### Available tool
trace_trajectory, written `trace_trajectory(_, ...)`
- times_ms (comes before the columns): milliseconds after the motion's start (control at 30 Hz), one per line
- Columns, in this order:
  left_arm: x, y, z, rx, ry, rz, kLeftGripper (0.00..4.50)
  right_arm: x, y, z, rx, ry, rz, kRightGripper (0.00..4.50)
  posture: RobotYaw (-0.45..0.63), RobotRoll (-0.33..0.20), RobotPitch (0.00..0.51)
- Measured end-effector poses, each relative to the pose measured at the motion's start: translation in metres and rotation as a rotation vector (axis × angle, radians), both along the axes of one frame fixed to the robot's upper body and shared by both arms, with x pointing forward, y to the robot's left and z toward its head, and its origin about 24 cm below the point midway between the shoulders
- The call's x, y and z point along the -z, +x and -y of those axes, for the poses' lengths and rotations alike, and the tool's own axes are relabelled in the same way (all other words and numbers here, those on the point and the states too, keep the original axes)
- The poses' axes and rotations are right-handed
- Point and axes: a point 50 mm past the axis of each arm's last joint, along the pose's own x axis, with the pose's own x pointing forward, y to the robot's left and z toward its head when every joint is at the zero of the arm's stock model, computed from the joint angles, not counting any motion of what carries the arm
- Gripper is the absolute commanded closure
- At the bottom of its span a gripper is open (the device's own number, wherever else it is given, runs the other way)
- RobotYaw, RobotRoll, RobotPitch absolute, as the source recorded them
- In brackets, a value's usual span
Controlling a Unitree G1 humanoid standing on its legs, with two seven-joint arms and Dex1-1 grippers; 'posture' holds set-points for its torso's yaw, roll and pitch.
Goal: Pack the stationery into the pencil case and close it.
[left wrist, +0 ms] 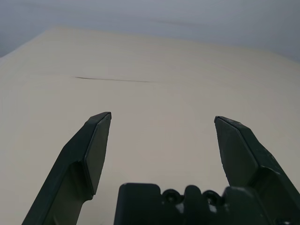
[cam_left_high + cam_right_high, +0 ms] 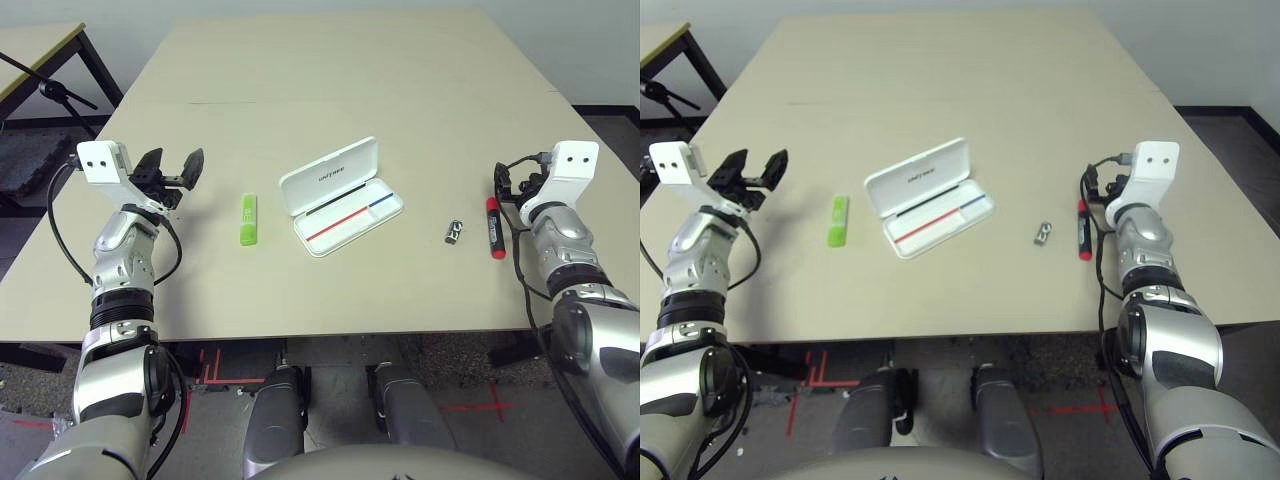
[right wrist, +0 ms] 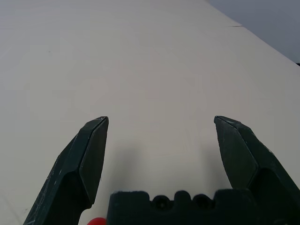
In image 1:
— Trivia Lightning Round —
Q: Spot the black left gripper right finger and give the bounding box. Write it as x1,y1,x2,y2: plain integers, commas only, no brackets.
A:
214,115,300,225

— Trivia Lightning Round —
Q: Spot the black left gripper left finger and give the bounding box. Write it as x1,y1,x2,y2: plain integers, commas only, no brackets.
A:
21,112,112,225

